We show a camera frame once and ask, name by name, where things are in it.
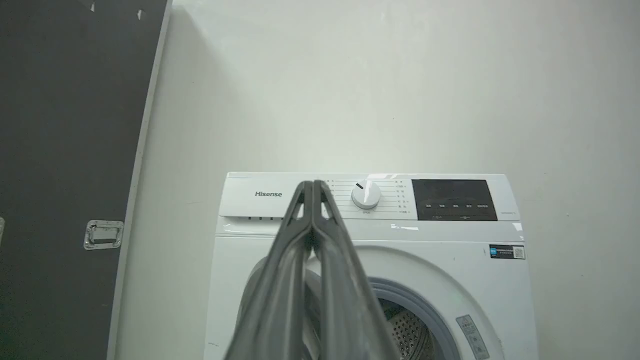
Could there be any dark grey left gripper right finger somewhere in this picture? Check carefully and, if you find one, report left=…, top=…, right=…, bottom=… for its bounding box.
left=313, top=180, right=402, bottom=360

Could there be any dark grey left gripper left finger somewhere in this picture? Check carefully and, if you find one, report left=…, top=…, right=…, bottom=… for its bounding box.
left=223, top=180, right=314, bottom=360

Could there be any washing machine round door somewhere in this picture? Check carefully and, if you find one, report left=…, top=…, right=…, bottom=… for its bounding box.
left=234, top=256, right=323, bottom=360

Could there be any white Hisense washing machine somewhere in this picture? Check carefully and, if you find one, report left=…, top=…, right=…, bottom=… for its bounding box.
left=203, top=172, right=540, bottom=360

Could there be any white detergent drawer front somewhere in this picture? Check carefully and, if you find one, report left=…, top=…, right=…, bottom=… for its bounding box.
left=219, top=175, right=307, bottom=219

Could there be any white program dial knob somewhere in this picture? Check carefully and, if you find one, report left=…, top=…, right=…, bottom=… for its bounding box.
left=351, top=180, right=382, bottom=210

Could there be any black display control panel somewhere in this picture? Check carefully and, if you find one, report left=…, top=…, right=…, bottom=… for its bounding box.
left=411, top=179, right=499, bottom=222

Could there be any grey instruction sticker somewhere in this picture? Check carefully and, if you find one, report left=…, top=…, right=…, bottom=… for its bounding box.
left=455, top=314, right=491, bottom=360

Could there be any dark energy label sticker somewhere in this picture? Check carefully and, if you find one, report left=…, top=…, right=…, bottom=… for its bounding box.
left=489, top=245, right=526, bottom=260

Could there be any dark grey flight case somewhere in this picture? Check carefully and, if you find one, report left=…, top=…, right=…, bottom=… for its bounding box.
left=0, top=0, right=174, bottom=360

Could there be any silver recessed case handle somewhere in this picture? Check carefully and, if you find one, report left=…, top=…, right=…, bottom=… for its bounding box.
left=83, top=219, right=125, bottom=251

